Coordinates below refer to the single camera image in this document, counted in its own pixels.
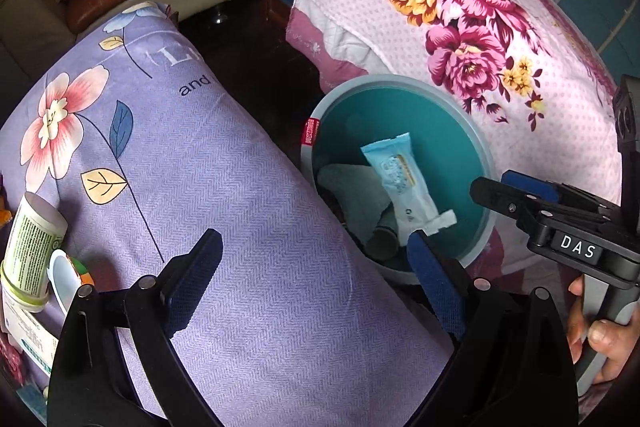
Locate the blue white wipes packet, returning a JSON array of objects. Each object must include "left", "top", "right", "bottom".
[{"left": 360, "top": 132, "right": 457, "bottom": 246}]

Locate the white medicine box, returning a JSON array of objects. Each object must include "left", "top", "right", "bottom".
[{"left": 2, "top": 291, "right": 58, "bottom": 377}]

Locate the pink red snack wrapper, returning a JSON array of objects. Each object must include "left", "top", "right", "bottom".
[{"left": 0, "top": 333, "right": 25, "bottom": 387}]

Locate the teal round trash bin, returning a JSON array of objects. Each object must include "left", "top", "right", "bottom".
[{"left": 300, "top": 75, "right": 497, "bottom": 285}]

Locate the right hand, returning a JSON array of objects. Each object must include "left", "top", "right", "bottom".
[{"left": 566, "top": 275, "right": 639, "bottom": 384}]

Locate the orange green plastic cup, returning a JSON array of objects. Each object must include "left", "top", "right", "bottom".
[{"left": 47, "top": 249, "right": 96, "bottom": 314}]

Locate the green white cylindrical container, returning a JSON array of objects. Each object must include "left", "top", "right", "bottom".
[{"left": 1, "top": 192, "right": 68, "bottom": 313}]

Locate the purple floral bed sheet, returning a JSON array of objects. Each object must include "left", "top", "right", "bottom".
[{"left": 1, "top": 5, "right": 449, "bottom": 426}]

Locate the pink floral quilt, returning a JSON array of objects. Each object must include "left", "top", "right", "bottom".
[{"left": 247, "top": 0, "right": 624, "bottom": 278}]

